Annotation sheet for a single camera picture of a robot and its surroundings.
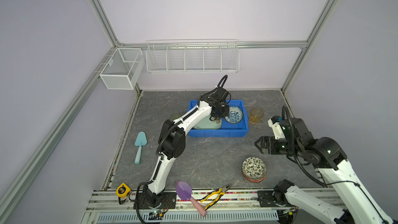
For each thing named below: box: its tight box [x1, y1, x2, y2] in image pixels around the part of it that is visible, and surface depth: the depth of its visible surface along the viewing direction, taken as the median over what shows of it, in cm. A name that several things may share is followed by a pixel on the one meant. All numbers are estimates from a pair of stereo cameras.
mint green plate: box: [193, 115, 223, 130], surface depth 98 cm
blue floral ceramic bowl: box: [224, 105, 244, 124], surface depth 94 cm
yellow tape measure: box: [116, 182, 132, 199], surface depth 77 cm
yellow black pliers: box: [200, 183, 233, 211], surface depth 77 cm
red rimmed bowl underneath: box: [241, 169, 267, 184], surface depth 74 cm
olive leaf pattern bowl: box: [241, 156, 268, 180], surface depth 79 cm
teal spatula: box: [134, 131, 148, 165], surface depth 95 cm
